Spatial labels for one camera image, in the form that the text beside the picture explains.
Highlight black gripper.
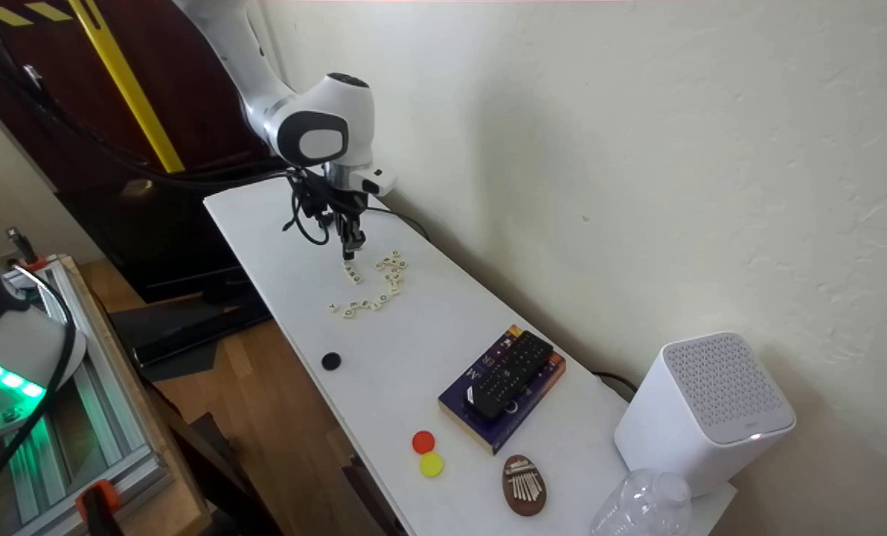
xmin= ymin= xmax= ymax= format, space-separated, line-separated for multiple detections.
xmin=290 ymin=167 xmax=367 ymax=262

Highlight black remote control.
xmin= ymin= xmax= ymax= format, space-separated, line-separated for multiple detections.
xmin=471 ymin=330 xmax=553 ymax=421

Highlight white green-lit device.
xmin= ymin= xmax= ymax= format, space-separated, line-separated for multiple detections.
xmin=0 ymin=275 xmax=87 ymax=436

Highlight black round disc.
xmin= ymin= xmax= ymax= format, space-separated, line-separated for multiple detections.
xmin=321 ymin=351 xmax=343 ymax=374

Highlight dark wooden cabinet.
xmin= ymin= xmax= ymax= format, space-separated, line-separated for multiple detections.
xmin=0 ymin=0 xmax=273 ymax=301

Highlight red round disc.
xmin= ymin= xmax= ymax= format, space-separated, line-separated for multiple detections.
xmin=410 ymin=430 xmax=434 ymax=457

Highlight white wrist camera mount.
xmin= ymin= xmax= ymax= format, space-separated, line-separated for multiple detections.
xmin=352 ymin=167 xmax=397 ymax=196

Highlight yellow tape strip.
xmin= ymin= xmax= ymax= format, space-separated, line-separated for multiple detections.
xmin=68 ymin=0 xmax=184 ymax=173

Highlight white cube speaker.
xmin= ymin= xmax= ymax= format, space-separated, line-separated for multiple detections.
xmin=613 ymin=333 xmax=797 ymax=497

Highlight brown oval badge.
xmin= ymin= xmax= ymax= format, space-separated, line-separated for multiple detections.
xmin=504 ymin=457 xmax=547 ymax=516

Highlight clear plastic bottle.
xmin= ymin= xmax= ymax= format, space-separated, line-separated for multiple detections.
xmin=589 ymin=469 xmax=692 ymax=536

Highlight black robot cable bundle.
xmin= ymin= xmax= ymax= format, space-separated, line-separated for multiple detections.
xmin=281 ymin=167 xmax=340 ymax=251

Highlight orange clamp handle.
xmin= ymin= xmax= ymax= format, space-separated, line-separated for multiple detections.
xmin=74 ymin=479 xmax=125 ymax=536

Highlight yellow round disc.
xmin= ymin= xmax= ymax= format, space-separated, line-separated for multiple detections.
xmin=421 ymin=452 xmax=446 ymax=479

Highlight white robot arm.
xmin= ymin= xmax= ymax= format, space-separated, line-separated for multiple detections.
xmin=174 ymin=0 xmax=383 ymax=260

